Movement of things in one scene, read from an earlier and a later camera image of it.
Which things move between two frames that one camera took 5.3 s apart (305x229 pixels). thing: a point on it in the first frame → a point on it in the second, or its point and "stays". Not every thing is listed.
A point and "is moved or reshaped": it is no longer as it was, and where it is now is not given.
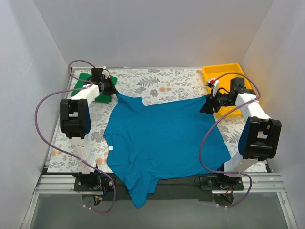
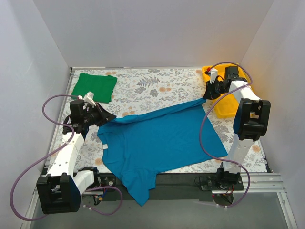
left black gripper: x=110 y=85 → x=102 y=114
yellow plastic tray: x=212 y=71 stays
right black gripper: x=212 y=102 → x=210 y=89
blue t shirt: x=147 y=142 is moved or reshaped
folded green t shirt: x=103 y=98 stays
